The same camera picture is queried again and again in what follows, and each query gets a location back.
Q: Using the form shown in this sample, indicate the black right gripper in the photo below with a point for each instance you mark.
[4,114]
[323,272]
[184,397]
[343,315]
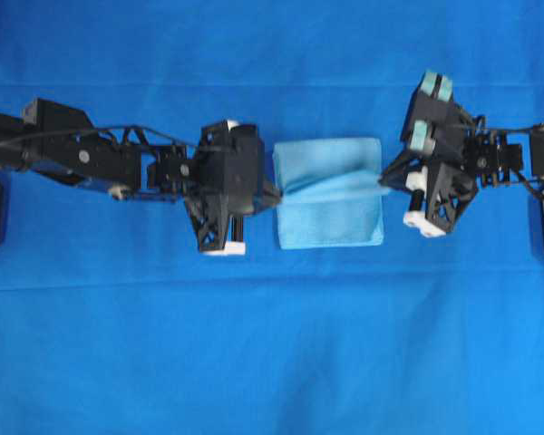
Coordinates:
[439,192]

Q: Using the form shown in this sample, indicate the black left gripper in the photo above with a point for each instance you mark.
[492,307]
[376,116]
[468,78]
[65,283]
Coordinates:
[217,230]

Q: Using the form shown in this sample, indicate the light blue towel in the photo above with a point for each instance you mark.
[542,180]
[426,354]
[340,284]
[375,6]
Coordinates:
[331,196]

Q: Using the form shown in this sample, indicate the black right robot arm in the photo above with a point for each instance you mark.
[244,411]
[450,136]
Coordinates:
[491,160]

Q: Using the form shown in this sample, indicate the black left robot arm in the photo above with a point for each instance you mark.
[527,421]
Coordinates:
[127,162]

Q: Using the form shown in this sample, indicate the dark blue table cloth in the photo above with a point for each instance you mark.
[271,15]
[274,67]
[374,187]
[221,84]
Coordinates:
[112,322]

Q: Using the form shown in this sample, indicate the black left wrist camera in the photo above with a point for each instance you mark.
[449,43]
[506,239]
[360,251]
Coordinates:
[247,170]

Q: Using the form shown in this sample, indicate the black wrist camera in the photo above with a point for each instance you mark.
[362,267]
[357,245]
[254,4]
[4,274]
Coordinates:
[430,113]
[247,170]

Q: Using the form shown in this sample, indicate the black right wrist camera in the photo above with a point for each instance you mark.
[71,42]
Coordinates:
[430,113]

